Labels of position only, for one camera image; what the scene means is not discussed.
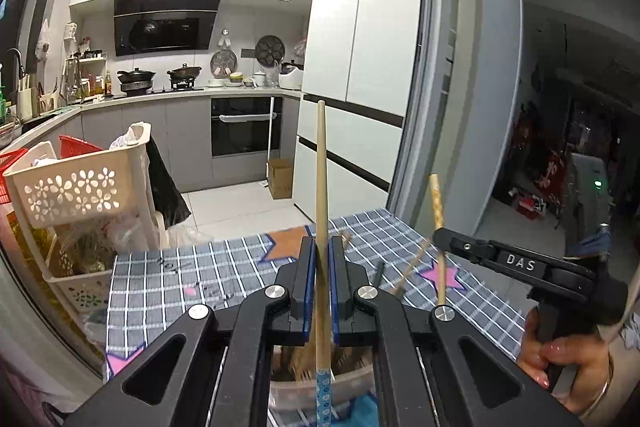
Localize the beige plastic utensil holder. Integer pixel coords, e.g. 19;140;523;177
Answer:
268;346;374;426

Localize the round plate on wall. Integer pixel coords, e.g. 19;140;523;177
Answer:
209;49;238;79

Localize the round patterned pan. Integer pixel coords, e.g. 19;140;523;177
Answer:
254;35;285;68

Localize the grey checked tablecloth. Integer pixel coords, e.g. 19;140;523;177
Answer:
104;209;525;378

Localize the cardboard box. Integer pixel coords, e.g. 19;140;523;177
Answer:
268;158;293;199

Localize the black range hood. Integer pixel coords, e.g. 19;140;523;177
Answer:
114;0;221;56

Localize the red basket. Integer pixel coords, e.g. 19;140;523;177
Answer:
0;134;102;205

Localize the black built-in oven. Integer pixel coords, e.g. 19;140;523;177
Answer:
210;96;282;156

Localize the right hand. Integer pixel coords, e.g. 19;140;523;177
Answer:
515;305;616;417

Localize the cream flower-cutout basket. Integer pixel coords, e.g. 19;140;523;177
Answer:
4;141;160;251

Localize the blue patterned wooden chopstick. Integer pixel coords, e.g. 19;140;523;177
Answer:
314;101;332;426

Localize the black wok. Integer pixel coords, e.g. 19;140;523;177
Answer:
117;68;155;96

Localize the white refrigerator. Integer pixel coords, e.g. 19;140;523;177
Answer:
293;0;421;218

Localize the plain wooden chopstick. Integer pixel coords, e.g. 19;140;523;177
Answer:
393;239;432;300

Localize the yellow patterned wooden chopstick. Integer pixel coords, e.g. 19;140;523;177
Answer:
428;172;448;307

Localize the black cloth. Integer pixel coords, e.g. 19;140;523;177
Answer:
145;138;191;228

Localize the brown lidded pot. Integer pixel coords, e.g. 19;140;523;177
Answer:
167;63;202;91

